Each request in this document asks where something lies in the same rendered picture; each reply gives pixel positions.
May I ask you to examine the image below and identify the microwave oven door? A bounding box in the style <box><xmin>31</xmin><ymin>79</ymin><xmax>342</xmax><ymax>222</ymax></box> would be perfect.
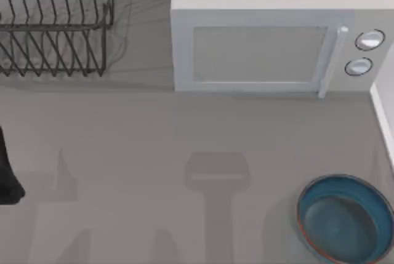
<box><xmin>171</xmin><ymin>9</ymin><xmax>355</xmax><ymax>94</ymax></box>

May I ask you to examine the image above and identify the small microwave knob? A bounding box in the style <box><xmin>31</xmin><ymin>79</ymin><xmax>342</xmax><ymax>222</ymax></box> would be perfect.
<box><xmin>344</xmin><ymin>57</ymin><xmax>374</xmax><ymax>76</ymax></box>

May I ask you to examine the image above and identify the blue bowl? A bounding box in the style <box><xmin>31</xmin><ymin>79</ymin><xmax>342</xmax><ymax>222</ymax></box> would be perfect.
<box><xmin>296</xmin><ymin>174</ymin><xmax>394</xmax><ymax>264</ymax></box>

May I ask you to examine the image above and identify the large microwave knob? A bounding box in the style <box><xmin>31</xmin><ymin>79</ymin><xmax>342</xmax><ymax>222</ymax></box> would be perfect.
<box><xmin>355</xmin><ymin>29</ymin><xmax>386</xmax><ymax>51</ymax></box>

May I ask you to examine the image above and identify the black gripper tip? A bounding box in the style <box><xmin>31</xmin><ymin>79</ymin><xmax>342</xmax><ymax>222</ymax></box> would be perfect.
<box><xmin>0</xmin><ymin>126</ymin><xmax>26</xmax><ymax>206</ymax></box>

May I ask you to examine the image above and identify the dark wire dish rack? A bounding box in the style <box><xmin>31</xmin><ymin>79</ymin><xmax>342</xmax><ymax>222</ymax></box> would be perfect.
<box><xmin>0</xmin><ymin>0</ymin><xmax>117</xmax><ymax>78</ymax></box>

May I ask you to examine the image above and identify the microwave door handle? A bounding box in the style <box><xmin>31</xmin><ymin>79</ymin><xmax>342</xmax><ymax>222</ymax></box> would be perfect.
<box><xmin>318</xmin><ymin>26</ymin><xmax>350</xmax><ymax>98</ymax></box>

